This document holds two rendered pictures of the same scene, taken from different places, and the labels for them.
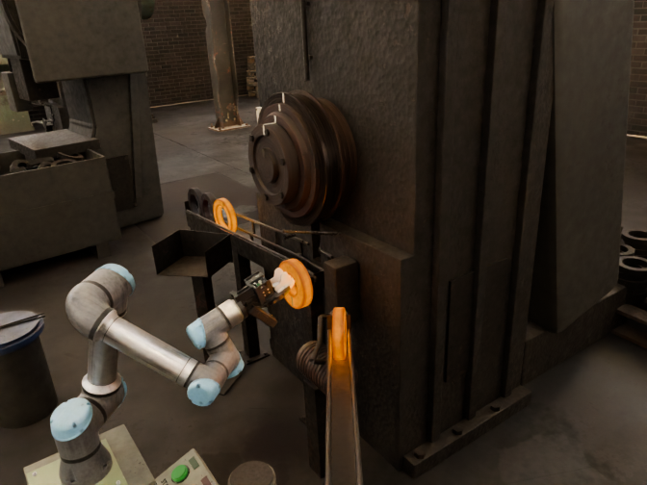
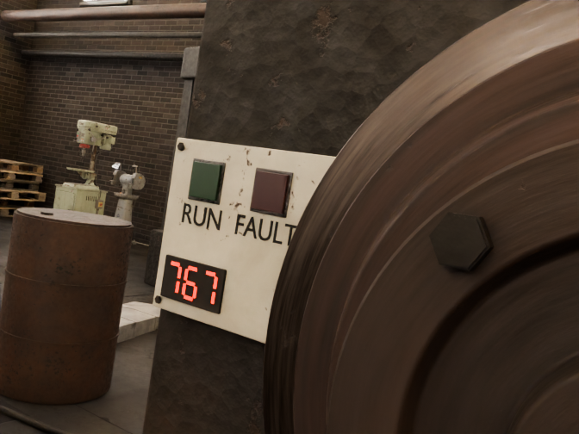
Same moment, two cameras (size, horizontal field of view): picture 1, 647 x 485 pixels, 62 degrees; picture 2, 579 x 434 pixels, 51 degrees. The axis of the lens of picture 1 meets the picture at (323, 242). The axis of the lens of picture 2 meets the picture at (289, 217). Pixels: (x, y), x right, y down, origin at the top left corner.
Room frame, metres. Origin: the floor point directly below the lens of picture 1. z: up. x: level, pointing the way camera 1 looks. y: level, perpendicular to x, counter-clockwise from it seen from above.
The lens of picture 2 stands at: (1.68, 0.40, 1.21)
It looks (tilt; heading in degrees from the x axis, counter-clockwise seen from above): 3 degrees down; 336
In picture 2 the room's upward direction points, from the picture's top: 9 degrees clockwise
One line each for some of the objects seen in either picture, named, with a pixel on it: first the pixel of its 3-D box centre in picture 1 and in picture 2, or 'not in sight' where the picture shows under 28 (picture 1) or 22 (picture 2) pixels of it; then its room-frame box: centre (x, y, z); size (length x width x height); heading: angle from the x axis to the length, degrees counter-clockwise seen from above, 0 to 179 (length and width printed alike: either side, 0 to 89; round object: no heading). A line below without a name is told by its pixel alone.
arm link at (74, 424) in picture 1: (75, 426); not in sight; (1.29, 0.77, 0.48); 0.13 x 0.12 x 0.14; 167
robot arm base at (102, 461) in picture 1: (83, 457); not in sight; (1.28, 0.77, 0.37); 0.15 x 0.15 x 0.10
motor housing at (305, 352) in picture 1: (328, 416); not in sight; (1.52, 0.01, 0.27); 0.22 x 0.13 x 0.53; 33
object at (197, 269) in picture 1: (202, 313); not in sight; (2.15, 0.57, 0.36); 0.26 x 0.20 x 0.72; 68
